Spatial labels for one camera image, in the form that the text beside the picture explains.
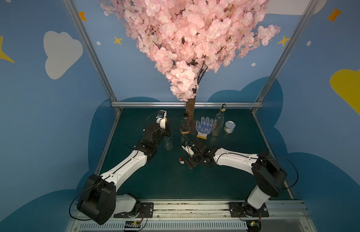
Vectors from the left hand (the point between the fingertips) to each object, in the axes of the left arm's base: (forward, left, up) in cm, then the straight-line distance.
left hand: (167, 118), depth 80 cm
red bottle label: (-14, -8, -24) cm, 29 cm away
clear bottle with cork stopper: (-4, 0, -22) cm, 22 cm away
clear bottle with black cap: (+2, -10, -9) cm, 14 cm away
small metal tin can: (+12, -43, -22) cm, 50 cm away
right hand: (-12, -15, -22) cm, 29 cm away
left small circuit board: (-48, +16, -29) cm, 58 cm away
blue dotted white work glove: (+14, -26, -28) cm, 41 cm away
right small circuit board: (-47, -47, -29) cm, 73 cm away
